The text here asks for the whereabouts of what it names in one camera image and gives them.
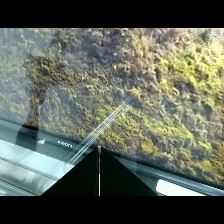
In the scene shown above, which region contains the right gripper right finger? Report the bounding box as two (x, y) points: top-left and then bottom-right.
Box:
(99, 145), (158, 197)

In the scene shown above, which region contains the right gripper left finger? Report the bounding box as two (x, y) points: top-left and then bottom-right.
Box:
(42, 145), (100, 197)

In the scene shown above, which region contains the silver frame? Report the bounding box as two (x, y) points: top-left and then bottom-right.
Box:
(0, 138), (224, 197)

